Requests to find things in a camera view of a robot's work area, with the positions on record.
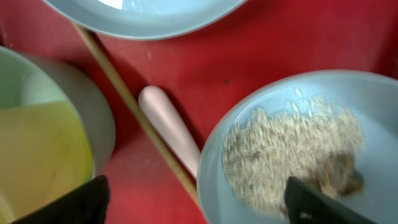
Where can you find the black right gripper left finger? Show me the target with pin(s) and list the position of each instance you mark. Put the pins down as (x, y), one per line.
(86, 204)

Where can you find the light blue plate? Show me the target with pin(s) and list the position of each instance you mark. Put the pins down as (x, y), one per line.
(144, 19)

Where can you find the light blue bowl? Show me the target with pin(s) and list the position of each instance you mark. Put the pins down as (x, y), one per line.
(373, 100)

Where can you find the yellow plastic cup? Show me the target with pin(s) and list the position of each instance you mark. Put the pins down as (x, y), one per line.
(45, 153)

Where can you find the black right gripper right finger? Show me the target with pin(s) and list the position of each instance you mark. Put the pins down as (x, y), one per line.
(306, 205)

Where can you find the wooden chopstick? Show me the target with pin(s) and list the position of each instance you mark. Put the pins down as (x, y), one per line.
(106, 63)

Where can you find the white plastic fork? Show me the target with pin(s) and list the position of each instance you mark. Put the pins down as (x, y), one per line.
(166, 120)

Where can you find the red serving tray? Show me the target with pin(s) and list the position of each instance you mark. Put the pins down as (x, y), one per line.
(205, 73)

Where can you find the rice and food scraps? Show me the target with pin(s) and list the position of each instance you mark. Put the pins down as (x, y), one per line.
(317, 146)

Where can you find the green bowl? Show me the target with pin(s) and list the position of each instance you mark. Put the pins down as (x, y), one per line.
(29, 80)

